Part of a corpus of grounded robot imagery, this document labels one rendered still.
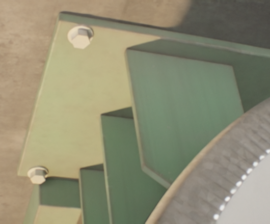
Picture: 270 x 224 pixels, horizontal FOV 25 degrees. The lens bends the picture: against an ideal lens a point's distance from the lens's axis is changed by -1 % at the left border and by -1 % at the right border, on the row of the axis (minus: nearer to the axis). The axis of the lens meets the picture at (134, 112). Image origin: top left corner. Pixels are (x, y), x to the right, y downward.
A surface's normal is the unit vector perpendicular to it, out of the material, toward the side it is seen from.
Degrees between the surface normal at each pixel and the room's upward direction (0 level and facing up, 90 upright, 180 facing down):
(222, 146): 91
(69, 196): 90
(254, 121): 94
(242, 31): 0
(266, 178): 90
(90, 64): 0
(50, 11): 0
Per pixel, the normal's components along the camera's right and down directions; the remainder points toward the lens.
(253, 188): 0.29, -0.67
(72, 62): 0.11, 0.73
